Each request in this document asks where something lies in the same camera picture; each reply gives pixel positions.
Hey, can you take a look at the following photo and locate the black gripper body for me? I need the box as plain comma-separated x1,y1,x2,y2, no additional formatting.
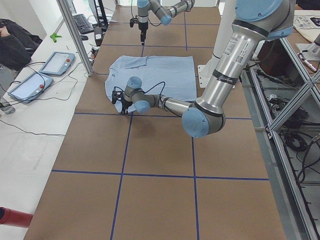
120,97,133,112
139,22,148,42

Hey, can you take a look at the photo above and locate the light blue t-shirt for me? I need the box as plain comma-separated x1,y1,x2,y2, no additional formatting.
105,55,197,102

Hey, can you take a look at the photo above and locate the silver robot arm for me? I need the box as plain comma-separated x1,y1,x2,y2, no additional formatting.
112,0,296,138
130,0,195,46

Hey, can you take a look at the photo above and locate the black keyboard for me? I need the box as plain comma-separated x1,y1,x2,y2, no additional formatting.
72,14,94,35

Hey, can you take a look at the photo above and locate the far blue teach pendant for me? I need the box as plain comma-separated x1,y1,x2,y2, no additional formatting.
39,51,75,76

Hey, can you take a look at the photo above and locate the blue teach pendant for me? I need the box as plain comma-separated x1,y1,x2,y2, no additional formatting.
8,72,54,103
39,51,75,76

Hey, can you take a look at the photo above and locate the green plastic clamp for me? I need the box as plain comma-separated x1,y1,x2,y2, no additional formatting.
50,32,62,43

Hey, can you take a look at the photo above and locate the near blue teach pendant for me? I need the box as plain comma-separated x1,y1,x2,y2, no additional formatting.
8,72,54,103

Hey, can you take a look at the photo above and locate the person in black jacket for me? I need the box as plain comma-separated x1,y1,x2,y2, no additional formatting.
0,18,43,71

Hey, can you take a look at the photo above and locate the red cylinder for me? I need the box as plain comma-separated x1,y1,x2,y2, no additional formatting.
0,207,33,228

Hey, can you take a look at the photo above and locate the printed white cloth bag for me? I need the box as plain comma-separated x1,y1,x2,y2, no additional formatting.
293,10,320,43

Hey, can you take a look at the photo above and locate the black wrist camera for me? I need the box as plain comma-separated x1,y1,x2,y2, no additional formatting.
111,86,124,105
129,15,139,28

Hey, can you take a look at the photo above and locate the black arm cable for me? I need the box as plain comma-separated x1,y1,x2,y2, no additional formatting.
113,81,167,96

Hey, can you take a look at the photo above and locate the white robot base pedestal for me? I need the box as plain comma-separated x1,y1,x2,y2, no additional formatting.
197,0,236,88

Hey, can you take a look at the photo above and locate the aluminium frame rack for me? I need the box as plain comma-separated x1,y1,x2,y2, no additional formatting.
241,32,320,240

